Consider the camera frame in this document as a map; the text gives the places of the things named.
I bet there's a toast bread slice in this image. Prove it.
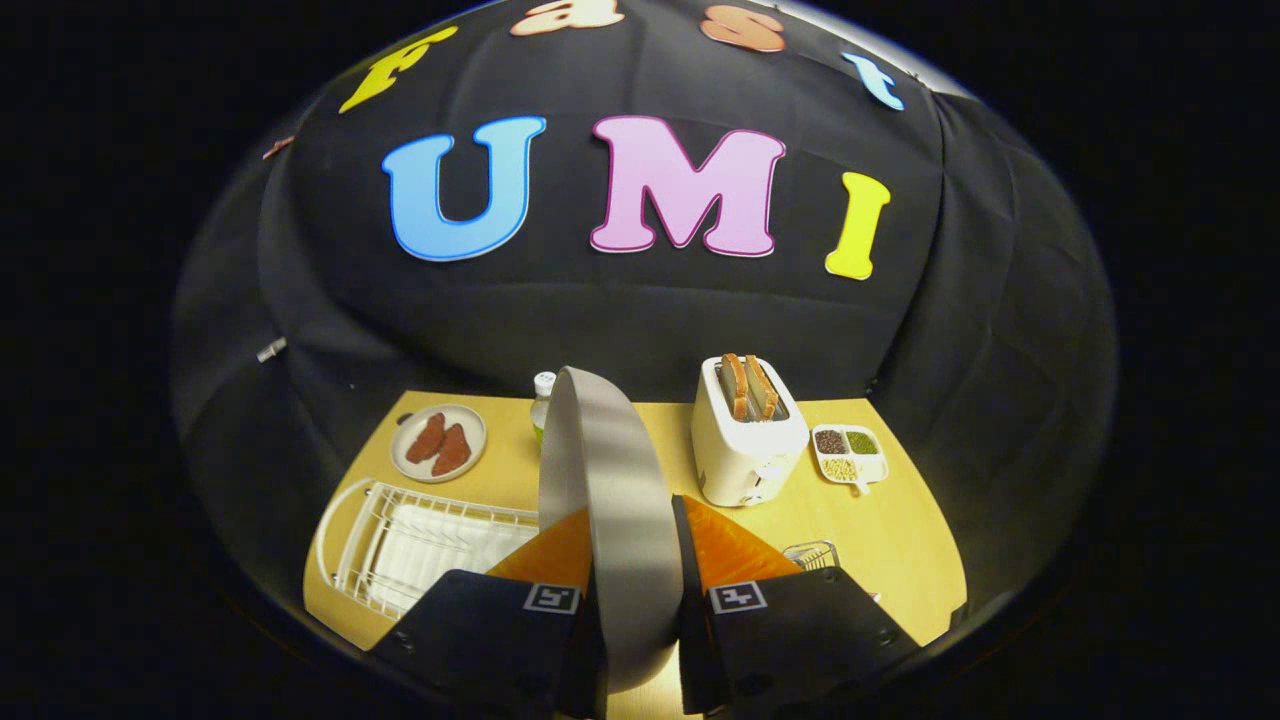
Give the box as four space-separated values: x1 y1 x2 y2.
745 356 781 419
720 353 751 421

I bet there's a metal wire basket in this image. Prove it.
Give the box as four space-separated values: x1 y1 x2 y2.
782 540 841 573

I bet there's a black backdrop cloth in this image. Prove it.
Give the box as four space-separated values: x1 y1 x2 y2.
170 0 1119 641

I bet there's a white divided dish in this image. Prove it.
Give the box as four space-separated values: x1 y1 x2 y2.
810 424 889 496

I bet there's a green label drink bottle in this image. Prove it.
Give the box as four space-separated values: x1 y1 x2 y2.
530 372 557 443

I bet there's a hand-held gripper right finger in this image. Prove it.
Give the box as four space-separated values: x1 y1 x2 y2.
672 494 921 716

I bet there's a reddish meat piece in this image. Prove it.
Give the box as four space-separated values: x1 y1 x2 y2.
432 424 472 477
406 413 446 464

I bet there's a white toaster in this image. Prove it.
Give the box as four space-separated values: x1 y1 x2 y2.
690 356 811 508

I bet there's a beige round plate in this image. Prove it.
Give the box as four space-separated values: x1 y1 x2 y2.
538 366 687 693

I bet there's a small plate with meat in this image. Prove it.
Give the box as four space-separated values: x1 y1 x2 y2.
390 404 488 484

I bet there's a white wire dish rack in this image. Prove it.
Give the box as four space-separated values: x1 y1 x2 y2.
315 478 546 621

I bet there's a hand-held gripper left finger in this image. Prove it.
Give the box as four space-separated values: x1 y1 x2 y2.
368 507 608 720

